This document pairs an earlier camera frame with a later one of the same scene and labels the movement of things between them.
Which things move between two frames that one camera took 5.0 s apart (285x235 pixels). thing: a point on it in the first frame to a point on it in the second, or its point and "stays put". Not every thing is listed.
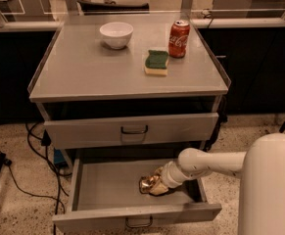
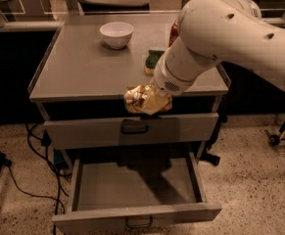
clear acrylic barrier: [11, 6] stays put
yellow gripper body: [167, 176] to [166, 77]
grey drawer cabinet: [128, 81] stays put
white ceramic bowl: [117, 34] stays put
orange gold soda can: [145, 183] to [134, 96]
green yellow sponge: [156, 63] stays put
